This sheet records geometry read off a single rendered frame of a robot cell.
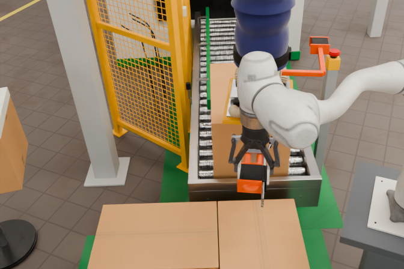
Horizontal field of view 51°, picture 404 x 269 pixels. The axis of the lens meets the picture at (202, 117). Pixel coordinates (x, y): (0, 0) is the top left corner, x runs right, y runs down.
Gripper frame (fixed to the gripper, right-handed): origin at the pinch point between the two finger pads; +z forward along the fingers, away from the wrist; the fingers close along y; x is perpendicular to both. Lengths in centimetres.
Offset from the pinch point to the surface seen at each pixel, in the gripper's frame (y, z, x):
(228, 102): 14, 11, -54
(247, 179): 1.5, -1.6, 3.9
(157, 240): 46, 74, -26
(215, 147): 23, 48, -68
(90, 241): 104, 128, -60
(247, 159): 2.3, -0.3, -6.5
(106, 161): 110, 110, -116
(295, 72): -13, 0, -63
